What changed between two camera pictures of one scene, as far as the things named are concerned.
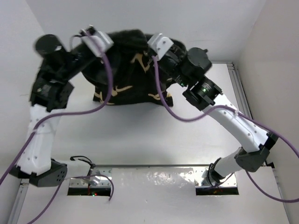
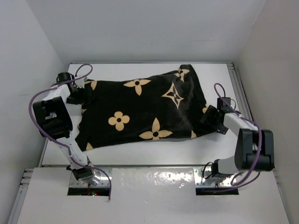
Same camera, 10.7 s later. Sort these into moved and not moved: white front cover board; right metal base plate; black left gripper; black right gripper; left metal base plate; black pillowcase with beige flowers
Moved: black pillowcase with beige flowers; black left gripper; black right gripper
Not moved: left metal base plate; right metal base plate; white front cover board
